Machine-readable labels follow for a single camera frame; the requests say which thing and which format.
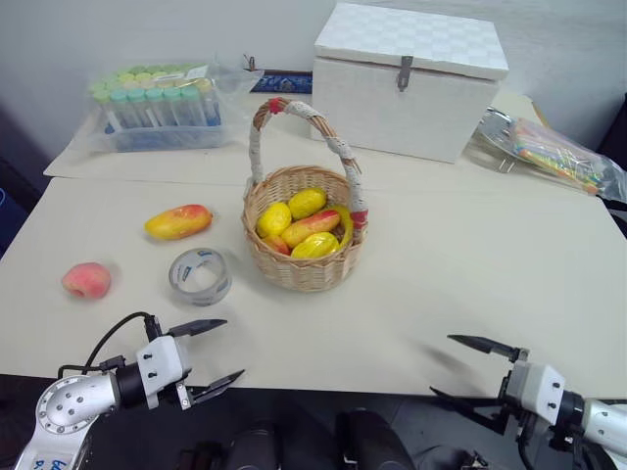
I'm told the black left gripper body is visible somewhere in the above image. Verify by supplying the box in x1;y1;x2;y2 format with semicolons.
173;370;198;412

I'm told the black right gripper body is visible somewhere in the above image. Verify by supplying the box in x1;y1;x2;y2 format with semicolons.
497;347;536;443

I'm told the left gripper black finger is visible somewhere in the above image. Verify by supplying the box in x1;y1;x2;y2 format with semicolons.
188;369;246;405
168;318;228;340

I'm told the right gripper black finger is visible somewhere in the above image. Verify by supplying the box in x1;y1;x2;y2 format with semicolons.
429;386;506;435
446;334;516;361

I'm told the small orange-red fruit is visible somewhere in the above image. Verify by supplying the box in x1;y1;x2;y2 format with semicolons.
264;234;293;257

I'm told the glossy yellow fruit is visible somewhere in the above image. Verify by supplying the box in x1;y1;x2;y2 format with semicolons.
290;231;340;259

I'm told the clear tape roll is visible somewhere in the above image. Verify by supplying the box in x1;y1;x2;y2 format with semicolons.
169;247;232;308

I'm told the dark rounded shape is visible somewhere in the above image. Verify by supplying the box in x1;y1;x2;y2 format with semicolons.
223;419;296;470

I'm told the red-yellow mango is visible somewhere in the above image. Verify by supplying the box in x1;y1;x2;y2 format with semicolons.
280;209;342;249
143;204;215;242

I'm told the pink peach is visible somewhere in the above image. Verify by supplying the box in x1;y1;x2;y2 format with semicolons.
61;261;113;300

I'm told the bumpy yellow lemon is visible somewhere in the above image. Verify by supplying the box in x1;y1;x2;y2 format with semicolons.
256;202;294;239
287;187;328;220

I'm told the yellow-green banana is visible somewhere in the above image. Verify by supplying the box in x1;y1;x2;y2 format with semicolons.
322;204;356;247

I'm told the bagged test tube pack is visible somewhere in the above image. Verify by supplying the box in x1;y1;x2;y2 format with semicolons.
86;60;232;155

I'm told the bagged colourful sticks pack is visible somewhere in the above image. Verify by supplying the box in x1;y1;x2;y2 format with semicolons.
507;117;627;203

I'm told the teal-capped test tube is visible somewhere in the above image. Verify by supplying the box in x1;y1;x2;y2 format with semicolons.
145;87;167;129
110;90;129;131
164;86;185;128
127;89;148;130

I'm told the white woven lidded box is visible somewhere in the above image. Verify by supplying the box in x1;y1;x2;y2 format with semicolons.
311;2;510;165

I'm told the blue patterned flat item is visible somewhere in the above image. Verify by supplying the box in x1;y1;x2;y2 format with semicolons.
249;72;315;96

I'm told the metal box latch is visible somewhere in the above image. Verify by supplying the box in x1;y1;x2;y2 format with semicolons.
397;55;415;93

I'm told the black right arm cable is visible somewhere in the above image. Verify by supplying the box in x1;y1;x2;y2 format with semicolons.
516;425;540;470

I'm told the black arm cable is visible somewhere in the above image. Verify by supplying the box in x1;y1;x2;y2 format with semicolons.
57;311;163;381
516;425;540;470

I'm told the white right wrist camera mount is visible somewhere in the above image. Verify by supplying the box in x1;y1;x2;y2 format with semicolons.
504;361;567;427

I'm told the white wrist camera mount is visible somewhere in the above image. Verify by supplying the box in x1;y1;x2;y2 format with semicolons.
504;361;567;427
135;334;193;410

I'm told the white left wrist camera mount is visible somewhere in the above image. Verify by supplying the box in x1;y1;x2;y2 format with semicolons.
135;334;193;410

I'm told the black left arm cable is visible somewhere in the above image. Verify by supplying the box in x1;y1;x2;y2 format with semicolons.
57;311;163;381

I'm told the wicker basket with handle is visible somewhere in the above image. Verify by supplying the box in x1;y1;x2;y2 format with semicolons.
242;97;369;295

